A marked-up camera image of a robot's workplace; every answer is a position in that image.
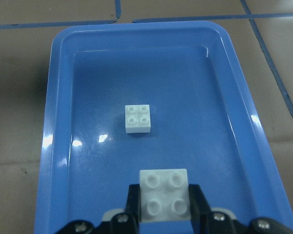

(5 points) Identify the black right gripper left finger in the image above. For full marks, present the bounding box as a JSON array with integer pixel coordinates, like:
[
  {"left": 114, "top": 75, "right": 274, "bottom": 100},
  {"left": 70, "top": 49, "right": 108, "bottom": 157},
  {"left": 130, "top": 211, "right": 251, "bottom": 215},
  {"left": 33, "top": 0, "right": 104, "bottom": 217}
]
[{"left": 56, "top": 184, "right": 141, "bottom": 234}]

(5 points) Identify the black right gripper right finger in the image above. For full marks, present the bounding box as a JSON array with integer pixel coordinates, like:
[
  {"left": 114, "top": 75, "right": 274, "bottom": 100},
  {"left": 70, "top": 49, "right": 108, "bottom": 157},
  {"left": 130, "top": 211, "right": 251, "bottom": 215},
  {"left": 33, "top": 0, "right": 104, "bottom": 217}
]
[{"left": 188, "top": 184, "right": 293, "bottom": 234}]

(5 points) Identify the blue plastic tray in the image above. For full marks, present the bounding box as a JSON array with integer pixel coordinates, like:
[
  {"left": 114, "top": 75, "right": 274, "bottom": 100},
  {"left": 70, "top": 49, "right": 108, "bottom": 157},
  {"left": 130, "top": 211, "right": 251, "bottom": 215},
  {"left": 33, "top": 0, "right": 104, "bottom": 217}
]
[{"left": 34, "top": 21, "right": 293, "bottom": 234}]

